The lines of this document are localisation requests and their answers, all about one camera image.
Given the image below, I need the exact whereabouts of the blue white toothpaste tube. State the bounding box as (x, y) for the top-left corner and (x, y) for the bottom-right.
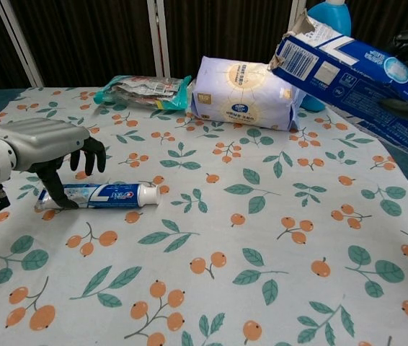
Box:
(33, 182), (161, 213)

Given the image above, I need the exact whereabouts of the blue detergent pump bottle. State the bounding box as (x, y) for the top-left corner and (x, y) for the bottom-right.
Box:
(297, 0), (352, 112)

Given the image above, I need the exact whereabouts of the teal silver snack bag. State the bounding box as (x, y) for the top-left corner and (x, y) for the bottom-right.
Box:
(93, 74), (193, 110)

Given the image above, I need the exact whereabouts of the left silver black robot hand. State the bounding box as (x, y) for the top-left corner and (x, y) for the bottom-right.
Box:
(0, 117), (107, 210)

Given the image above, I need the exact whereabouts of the blue toothpaste carton box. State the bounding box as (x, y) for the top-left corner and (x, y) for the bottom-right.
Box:
(268, 9), (408, 163)

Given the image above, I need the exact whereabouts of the lavender tissue pack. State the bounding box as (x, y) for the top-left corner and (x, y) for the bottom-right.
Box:
(189, 55), (302, 131)

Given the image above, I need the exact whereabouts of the floral print tablecloth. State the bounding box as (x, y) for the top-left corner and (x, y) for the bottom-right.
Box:
(0, 85), (408, 346)

